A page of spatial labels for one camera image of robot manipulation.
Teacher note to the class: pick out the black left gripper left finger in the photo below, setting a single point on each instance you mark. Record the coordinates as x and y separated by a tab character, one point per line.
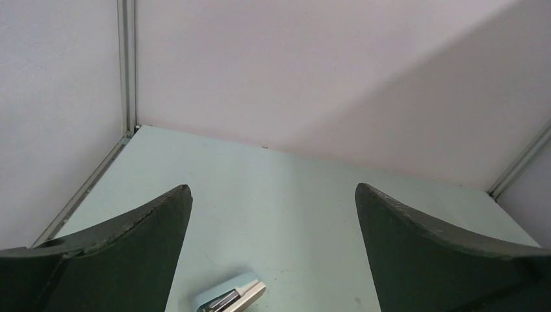
126	263

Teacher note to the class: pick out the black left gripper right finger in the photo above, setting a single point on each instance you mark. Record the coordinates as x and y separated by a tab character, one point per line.
422	263

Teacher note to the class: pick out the aluminium corner frame post right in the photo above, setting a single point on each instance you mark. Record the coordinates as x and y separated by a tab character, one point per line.
536	145

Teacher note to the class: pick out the aluminium corner frame post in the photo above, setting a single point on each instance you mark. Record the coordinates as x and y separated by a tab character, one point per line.
127	48
536	145

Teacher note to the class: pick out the aluminium corner frame post left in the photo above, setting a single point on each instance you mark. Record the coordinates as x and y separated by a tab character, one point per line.
127	48

